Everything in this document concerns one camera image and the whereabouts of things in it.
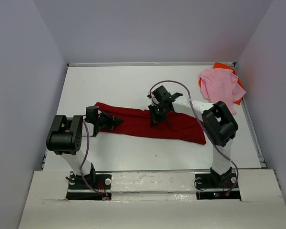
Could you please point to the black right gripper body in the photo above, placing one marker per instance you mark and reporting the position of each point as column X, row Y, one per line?
column 158, row 113

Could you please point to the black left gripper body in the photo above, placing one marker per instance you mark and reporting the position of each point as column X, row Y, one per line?
column 104, row 121

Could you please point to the dark red t shirt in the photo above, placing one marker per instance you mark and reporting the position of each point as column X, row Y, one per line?
column 138, row 123

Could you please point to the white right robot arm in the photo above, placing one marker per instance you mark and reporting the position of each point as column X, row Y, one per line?
column 216, row 122

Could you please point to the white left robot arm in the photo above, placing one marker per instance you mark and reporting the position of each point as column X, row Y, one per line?
column 70, row 139

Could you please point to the pink t shirt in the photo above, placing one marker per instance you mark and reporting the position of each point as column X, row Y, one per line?
column 219, row 88

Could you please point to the orange t shirt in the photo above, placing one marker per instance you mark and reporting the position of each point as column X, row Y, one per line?
column 231, row 69

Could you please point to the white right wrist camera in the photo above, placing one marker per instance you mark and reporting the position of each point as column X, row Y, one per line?
column 150, row 96

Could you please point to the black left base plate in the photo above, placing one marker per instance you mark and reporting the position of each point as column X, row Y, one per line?
column 100, row 190

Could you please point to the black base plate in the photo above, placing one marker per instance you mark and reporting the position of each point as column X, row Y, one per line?
column 206, row 189
column 100, row 190

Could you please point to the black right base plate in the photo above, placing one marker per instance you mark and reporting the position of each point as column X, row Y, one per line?
column 206, row 189

